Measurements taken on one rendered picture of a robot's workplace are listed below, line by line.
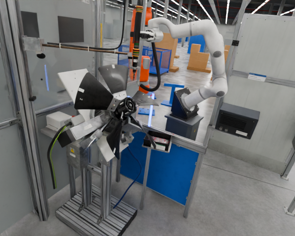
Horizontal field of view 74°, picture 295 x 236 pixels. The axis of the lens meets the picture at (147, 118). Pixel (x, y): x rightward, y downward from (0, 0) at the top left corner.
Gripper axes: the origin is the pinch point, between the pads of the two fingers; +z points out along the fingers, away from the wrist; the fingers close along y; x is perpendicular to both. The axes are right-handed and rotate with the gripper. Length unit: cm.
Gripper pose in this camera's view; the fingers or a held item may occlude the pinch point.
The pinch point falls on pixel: (136, 35)
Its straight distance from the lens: 133.3
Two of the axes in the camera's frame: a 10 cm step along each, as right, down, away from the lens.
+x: 1.1, -9.0, -4.2
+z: -4.8, 3.2, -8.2
